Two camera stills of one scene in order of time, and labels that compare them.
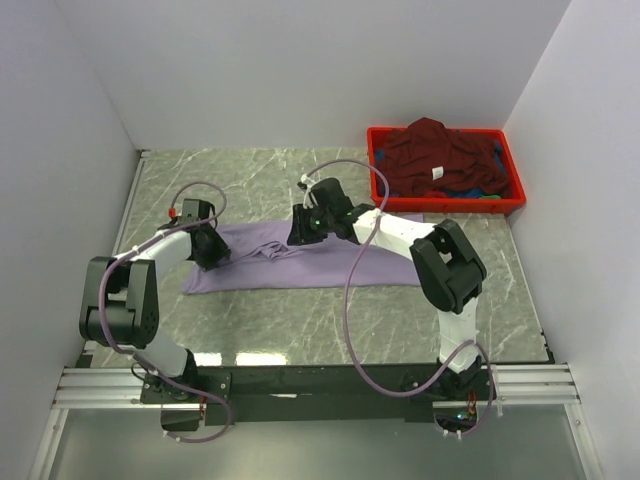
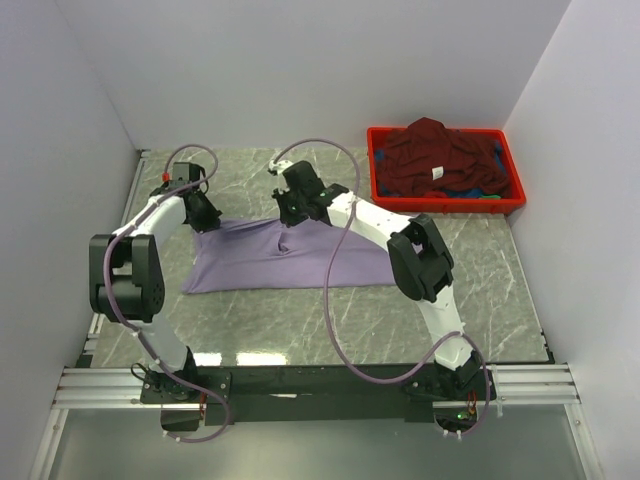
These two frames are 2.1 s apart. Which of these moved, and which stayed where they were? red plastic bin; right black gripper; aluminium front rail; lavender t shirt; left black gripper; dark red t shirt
Moved: right black gripper; left black gripper
Stayed: aluminium front rail; red plastic bin; lavender t shirt; dark red t shirt
